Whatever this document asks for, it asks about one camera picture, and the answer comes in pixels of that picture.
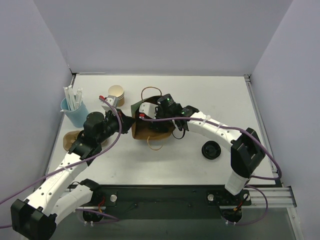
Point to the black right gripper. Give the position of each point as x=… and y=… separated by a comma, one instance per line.
x=157, y=124

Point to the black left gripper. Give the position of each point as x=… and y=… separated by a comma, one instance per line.
x=122, y=121

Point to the green paper bag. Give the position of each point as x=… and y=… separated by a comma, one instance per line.
x=154, y=133

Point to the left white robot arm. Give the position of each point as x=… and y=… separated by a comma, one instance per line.
x=37, y=217

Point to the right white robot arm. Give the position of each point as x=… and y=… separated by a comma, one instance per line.
x=245, y=148

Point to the stack of brown paper cups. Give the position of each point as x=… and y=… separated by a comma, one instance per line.
x=117, y=91

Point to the light blue straw holder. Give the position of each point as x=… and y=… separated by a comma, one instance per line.
x=78, y=116

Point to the stack of black lids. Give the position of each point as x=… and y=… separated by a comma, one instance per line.
x=211, y=150

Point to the brown pulp cup carrier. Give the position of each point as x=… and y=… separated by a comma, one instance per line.
x=72, y=141

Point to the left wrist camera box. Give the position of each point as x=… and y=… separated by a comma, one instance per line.
x=109, y=103

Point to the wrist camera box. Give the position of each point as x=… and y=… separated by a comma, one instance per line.
x=148, y=109
x=109, y=103

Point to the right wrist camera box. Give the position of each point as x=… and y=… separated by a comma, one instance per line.
x=148, y=109

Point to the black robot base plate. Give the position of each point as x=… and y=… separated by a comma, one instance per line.
x=167, y=202

